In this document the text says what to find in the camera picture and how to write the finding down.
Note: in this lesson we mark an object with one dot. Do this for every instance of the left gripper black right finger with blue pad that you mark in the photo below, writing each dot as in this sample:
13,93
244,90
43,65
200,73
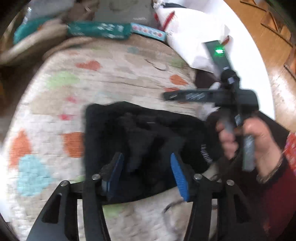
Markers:
235,220

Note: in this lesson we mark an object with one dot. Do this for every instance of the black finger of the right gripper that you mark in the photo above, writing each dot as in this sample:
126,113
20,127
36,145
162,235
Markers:
199,95

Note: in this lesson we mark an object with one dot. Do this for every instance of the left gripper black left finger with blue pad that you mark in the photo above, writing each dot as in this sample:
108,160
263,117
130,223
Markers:
77,208

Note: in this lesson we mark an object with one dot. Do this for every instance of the black pants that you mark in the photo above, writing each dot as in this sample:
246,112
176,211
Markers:
131,146

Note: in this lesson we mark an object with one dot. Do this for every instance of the person right hand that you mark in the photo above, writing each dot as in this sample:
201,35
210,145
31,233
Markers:
267,152

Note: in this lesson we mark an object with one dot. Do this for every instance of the white paper shopping bag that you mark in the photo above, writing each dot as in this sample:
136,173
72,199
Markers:
187,30

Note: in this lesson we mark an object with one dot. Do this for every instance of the quilted patterned bedspread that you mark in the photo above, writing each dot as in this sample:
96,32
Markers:
44,143

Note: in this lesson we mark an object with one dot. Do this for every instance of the light blue toy box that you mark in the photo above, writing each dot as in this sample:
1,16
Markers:
148,32

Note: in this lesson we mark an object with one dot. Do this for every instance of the grey laptop bag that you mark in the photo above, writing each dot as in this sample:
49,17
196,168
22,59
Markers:
129,11

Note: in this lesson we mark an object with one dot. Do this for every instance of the green paper ream package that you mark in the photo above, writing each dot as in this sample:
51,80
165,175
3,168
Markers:
100,30

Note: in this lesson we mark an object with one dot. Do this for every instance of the teal plush pillow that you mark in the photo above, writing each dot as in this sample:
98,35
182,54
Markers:
28,27

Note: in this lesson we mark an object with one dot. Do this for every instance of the clear plastic bag bundle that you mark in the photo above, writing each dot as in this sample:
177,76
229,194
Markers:
43,8

